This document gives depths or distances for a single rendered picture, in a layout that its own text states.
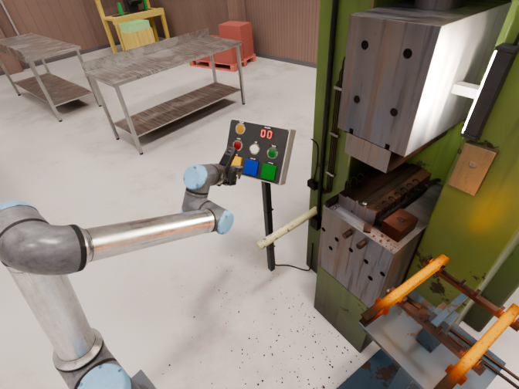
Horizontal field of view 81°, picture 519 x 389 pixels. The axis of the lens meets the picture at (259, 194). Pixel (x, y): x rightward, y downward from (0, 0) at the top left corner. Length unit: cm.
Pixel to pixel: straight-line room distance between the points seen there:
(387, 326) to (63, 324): 113
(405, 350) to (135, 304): 174
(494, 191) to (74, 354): 145
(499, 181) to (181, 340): 183
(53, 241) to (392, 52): 103
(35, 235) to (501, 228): 134
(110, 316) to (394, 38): 224
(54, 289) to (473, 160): 131
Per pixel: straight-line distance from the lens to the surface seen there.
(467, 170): 121
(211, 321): 218
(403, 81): 107
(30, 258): 82
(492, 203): 126
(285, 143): 148
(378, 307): 108
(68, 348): 121
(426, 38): 102
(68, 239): 81
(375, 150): 121
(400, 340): 138
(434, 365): 138
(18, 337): 271
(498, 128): 116
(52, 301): 105
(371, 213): 136
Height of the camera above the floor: 189
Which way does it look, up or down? 40 degrees down
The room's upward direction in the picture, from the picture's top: 5 degrees counter-clockwise
